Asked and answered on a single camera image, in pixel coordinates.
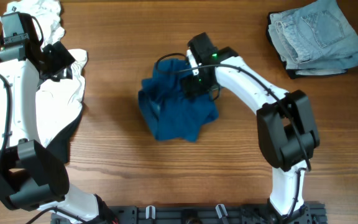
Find light blue folded jeans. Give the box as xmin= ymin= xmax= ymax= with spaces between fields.
xmin=269 ymin=0 xmax=358 ymax=74

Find white t-shirt black lettering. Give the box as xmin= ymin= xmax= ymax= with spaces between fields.
xmin=0 ymin=0 xmax=88 ymax=149

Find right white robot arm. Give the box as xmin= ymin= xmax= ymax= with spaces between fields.
xmin=182 ymin=33 xmax=319 ymax=223

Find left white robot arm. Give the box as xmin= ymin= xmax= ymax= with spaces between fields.
xmin=0 ymin=12 xmax=114 ymax=223

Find teal blue polo shirt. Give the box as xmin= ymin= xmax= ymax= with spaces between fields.
xmin=138 ymin=59 xmax=219 ymax=142

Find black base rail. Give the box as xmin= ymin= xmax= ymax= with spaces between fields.
xmin=50 ymin=203 xmax=328 ymax=224

